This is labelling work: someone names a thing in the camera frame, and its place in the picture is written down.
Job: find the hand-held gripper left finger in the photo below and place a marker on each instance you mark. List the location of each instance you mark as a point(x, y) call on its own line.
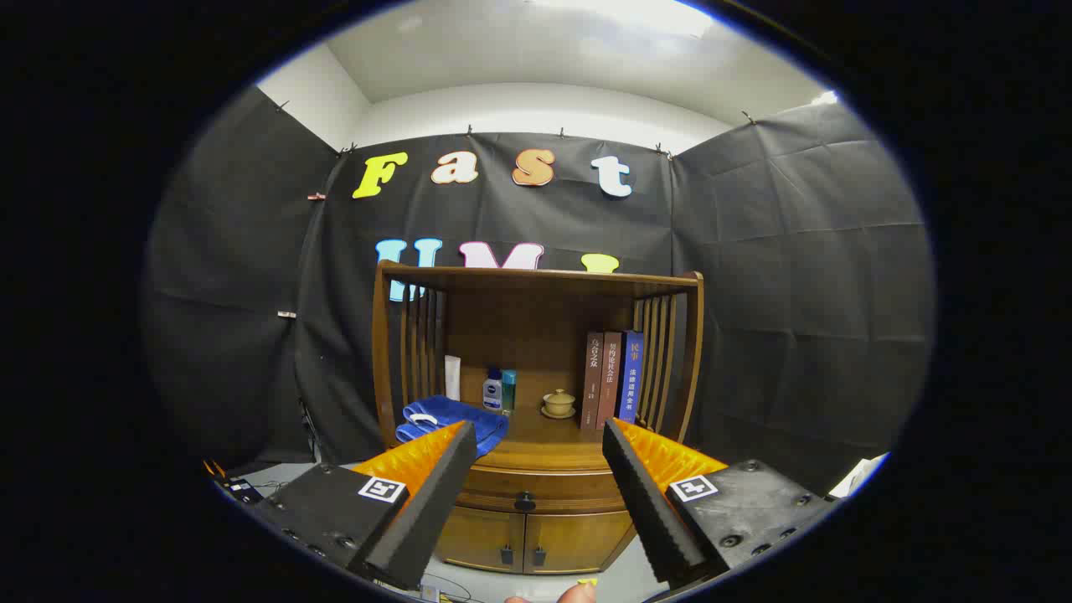
point(435, 494)

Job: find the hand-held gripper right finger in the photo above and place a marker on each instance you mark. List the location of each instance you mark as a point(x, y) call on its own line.
point(645, 502)

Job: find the wooden drawer with black knob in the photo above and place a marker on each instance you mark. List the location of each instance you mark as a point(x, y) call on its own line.
point(544, 486)

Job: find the wooden cabinet door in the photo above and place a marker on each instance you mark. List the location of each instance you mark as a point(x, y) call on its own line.
point(574, 540)
point(481, 536)

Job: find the wooden countertop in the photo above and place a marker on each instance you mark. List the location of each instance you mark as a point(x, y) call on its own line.
point(544, 437)

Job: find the wooden cabinet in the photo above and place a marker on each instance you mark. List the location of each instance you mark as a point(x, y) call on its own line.
point(536, 335)

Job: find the folded blue towel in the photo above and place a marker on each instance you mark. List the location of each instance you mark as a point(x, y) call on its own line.
point(469, 419)

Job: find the white bottle with blue cap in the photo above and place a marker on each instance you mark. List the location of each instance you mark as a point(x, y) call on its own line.
point(492, 392)

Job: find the white tube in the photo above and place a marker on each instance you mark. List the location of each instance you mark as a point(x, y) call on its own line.
point(452, 377)

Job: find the beige saucer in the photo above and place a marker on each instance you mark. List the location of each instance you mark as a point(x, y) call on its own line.
point(559, 414)

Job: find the blue book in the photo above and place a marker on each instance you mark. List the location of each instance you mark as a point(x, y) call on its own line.
point(631, 377)

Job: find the teal bottle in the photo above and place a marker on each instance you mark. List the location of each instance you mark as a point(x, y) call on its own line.
point(509, 389)

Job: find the reddish brown book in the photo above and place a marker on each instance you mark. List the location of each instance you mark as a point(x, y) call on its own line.
point(610, 377)

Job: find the beige lidded teacup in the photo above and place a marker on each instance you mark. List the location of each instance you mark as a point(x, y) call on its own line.
point(559, 400)

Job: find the dark brown book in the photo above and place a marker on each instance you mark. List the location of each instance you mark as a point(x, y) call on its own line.
point(591, 377)

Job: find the black floor device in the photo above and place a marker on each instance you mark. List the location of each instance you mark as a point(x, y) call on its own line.
point(241, 488)

